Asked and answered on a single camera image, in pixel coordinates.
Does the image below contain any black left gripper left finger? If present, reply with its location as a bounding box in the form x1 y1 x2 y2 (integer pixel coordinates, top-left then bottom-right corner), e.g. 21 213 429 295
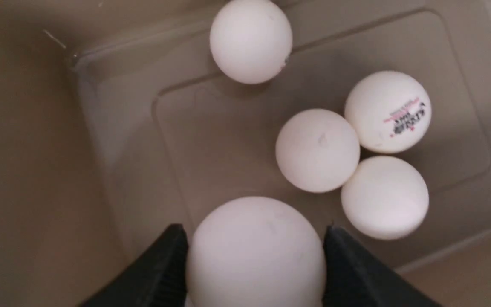
80 223 189 307

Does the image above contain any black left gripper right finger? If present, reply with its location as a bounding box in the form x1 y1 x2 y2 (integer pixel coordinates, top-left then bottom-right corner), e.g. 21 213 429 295
322 226 441 307

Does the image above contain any white ball front logo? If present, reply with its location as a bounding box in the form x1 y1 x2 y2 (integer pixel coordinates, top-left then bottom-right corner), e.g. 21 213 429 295
341 156 430 240

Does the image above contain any plain white ball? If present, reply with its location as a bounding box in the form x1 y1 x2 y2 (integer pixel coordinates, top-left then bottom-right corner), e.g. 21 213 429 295
275 109 361 194

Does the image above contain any white ball with logo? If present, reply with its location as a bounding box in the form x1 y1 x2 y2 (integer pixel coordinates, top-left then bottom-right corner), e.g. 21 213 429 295
344 71 433 154

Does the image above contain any white ball bin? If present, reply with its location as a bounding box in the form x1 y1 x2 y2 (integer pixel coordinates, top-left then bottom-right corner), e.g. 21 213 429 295
210 0 294 85

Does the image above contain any olive plastic storage bin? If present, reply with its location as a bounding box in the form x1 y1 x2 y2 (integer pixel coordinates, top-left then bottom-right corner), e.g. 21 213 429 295
0 0 491 307

